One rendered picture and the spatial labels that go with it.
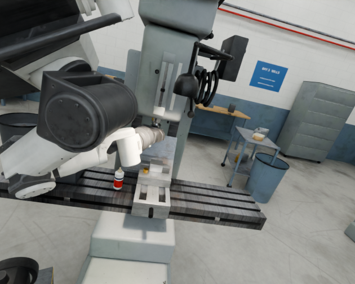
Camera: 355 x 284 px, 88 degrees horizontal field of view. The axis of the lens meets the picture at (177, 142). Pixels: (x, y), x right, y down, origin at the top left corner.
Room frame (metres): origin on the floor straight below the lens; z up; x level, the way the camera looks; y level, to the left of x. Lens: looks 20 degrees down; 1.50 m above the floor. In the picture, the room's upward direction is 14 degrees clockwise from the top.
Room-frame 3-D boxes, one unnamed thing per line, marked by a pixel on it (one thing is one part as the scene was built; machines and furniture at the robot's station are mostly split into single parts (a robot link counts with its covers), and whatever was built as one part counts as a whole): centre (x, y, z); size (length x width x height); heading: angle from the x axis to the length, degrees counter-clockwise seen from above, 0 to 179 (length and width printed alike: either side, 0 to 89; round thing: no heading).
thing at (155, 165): (0.79, 0.07, 1.05); 0.06 x 0.05 x 0.06; 100
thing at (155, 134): (0.69, 0.13, 1.23); 0.13 x 0.12 x 0.10; 78
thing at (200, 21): (0.83, 0.12, 1.68); 0.34 x 0.24 x 0.10; 9
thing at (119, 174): (0.73, 0.23, 0.99); 0.04 x 0.04 x 0.11
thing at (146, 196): (0.76, 0.07, 0.99); 0.35 x 0.15 x 0.11; 10
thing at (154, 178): (0.73, 0.06, 1.02); 0.15 x 0.06 x 0.04; 100
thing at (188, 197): (0.78, 0.11, 0.89); 1.24 x 0.23 x 0.08; 99
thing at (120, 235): (0.78, 0.11, 0.79); 0.50 x 0.35 x 0.12; 9
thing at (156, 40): (0.79, 0.11, 1.47); 0.21 x 0.19 x 0.32; 99
